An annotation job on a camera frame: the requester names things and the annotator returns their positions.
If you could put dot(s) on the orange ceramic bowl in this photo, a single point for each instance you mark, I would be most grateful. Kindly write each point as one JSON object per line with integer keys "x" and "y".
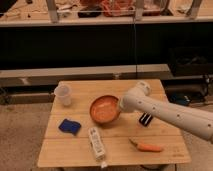
{"x": 104, "y": 109}

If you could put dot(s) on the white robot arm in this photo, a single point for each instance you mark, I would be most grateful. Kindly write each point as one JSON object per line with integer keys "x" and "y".
{"x": 195, "y": 121}

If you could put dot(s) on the clear plastic cup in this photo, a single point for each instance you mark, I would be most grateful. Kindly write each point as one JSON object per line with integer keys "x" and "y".
{"x": 63, "y": 94}

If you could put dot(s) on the wooden table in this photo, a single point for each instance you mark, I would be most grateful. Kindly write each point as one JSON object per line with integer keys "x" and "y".
{"x": 60, "y": 149}

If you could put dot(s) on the black white striped box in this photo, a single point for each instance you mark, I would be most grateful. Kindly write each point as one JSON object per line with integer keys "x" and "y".
{"x": 145, "y": 119}

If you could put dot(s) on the blue sponge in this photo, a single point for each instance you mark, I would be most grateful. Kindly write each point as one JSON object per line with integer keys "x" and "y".
{"x": 68, "y": 126}

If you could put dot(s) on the white remote controller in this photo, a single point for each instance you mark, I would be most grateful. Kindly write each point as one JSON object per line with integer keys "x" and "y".
{"x": 96, "y": 143}

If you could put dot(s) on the orange toy carrot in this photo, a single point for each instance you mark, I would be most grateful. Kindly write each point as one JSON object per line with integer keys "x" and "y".
{"x": 146, "y": 147}

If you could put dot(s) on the red items on shelf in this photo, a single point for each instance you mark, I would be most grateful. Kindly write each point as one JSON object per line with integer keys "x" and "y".
{"x": 117, "y": 8}

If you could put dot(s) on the grey metal bench rail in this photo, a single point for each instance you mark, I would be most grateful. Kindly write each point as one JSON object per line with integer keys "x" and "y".
{"x": 51, "y": 76}

